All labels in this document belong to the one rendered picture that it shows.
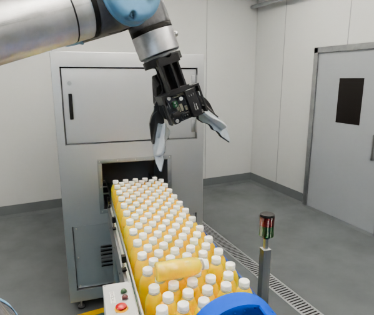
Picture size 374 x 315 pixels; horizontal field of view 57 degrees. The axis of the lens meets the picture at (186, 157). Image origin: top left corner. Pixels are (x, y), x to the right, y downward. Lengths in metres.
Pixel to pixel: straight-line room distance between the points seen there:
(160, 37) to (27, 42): 0.25
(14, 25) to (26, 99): 4.61
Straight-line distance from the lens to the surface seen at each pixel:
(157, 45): 0.61
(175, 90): 0.60
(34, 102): 5.03
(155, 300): 1.32
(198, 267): 1.34
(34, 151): 5.11
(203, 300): 1.25
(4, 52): 0.42
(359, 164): 4.69
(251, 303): 1.03
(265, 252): 1.59
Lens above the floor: 1.82
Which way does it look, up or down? 13 degrees down
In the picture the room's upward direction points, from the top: straight up
